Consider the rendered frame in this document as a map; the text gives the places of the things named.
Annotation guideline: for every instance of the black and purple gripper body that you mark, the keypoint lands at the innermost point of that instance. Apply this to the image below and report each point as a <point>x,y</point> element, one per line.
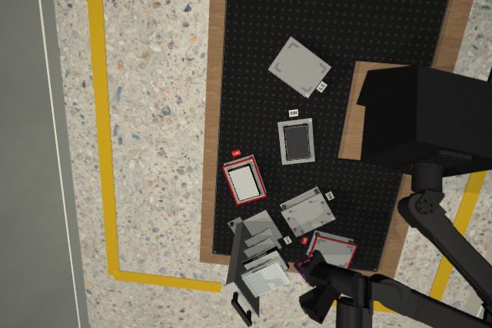
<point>319,260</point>

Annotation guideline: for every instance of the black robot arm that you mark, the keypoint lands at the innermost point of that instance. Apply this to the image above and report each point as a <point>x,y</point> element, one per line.
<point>421,210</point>

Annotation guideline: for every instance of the white microplate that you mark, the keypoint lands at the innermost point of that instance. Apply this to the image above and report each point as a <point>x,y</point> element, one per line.
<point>266,278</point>

